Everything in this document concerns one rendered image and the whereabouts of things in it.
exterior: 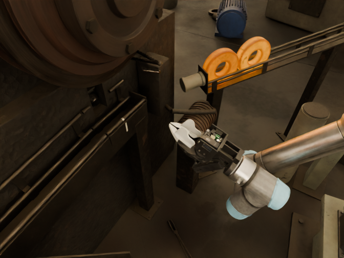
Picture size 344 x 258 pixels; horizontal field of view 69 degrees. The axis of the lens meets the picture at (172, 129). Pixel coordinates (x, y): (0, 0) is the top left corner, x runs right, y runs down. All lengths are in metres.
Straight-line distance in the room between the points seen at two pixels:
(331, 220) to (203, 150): 0.71
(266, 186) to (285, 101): 1.53
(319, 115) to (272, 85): 1.08
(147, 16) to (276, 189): 0.52
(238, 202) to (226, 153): 0.16
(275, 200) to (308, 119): 0.62
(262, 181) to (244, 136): 1.10
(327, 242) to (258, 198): 0.51
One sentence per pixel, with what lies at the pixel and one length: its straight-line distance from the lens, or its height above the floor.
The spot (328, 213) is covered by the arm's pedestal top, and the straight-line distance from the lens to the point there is 1.25.
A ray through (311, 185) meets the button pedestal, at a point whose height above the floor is 0.04.
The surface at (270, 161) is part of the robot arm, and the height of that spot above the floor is 0.67.
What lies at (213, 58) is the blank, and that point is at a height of 0.77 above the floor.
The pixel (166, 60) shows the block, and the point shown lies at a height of 0.80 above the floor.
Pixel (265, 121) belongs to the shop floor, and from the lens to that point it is 1.93.
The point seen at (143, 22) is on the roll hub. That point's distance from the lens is 0.63.
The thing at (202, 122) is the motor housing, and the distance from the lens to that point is 1.08.
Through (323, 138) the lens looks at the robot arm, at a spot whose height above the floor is 0.79.
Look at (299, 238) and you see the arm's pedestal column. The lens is 1.47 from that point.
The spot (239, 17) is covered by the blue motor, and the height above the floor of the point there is 0.28.
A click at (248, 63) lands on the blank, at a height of 0.70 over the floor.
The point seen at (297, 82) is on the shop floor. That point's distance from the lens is 2.42.
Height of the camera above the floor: 1.27
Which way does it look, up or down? 46 degrees down
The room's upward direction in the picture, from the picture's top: straight up
